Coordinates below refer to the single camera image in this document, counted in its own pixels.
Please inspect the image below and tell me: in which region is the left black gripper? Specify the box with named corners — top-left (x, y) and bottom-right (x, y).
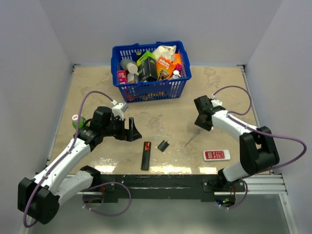
top-left (102, 115), bottom-right (141, 141)

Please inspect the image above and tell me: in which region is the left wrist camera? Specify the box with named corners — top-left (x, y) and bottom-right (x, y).
top-left (111, 100), bottom-right (128, 120)

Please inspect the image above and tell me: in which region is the orange label bottle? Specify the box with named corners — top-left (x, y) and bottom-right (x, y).
top-left (127, 73), bottom-right (138, 83)

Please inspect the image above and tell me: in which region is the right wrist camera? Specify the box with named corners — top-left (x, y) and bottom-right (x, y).
top-left (211, 98), bottom-right (223, 107)

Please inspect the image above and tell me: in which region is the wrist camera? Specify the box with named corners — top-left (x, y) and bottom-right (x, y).
top-left (211, 98), bottom-right (223, 107)
top-left (111, 100), bottom-right (128, 120)

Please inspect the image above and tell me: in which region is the black remote control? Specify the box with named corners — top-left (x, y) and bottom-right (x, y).
top-left (141, 141), bottom-right (151, 171)

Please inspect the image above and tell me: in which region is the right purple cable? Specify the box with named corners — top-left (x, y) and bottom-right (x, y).
top-left (212, 85), bottom-right (307, 171)

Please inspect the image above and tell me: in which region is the grey white bottle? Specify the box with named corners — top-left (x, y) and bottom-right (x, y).
top-left (120, 58), bottom-right (139, 76)

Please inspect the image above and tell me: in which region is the black battery cover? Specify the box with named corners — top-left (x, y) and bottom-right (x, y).
top-left (157, 140), bottom-right (170, 152)

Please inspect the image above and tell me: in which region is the white pump bottle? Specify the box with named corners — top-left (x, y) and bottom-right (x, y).
top-left (172, 70), bottom-right (181, 79)

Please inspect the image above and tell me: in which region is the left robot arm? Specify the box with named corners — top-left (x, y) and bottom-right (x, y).
top-left (18, 103), bottom-right (142, 228)

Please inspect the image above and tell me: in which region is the green orange drink bottle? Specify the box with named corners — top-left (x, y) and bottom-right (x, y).
top-left (72, 114), bottom-right (86, 129)

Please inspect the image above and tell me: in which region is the orange Gillette razor box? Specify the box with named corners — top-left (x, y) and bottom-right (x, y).
top-left (156, 57), bottom-right (176, 80)

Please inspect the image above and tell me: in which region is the blue plastic basket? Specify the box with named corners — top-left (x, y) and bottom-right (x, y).
top-left (111, 40), bottom-right (192, 103)

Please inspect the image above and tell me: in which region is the crumpled white paper bag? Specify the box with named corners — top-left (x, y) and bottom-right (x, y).
top-left (153, 45), bottom-right (176, 61)

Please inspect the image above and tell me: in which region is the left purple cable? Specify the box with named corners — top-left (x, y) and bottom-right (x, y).
top-left (22, 90), bottom-right (115, 228)

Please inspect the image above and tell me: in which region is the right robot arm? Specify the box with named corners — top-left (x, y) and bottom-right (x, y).
top-left (194, 96), bottom-right (280, 192)

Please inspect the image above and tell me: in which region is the pink packet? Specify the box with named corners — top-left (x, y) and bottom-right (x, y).
top-left (117, 70), bottom-right (127, 84)

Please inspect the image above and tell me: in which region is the black green carton box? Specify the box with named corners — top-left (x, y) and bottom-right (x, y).
top-left (136, 51), bottom-right (158, 82)

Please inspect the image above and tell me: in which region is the purple cable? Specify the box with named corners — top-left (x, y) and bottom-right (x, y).
top-left (22, 90), bottom-right (115, 228)
top-left (212, 85), bottom-right (307, 171)

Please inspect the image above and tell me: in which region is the white red remote control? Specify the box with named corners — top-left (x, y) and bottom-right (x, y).
top-left (203, 150), bottom-right (231, 162)

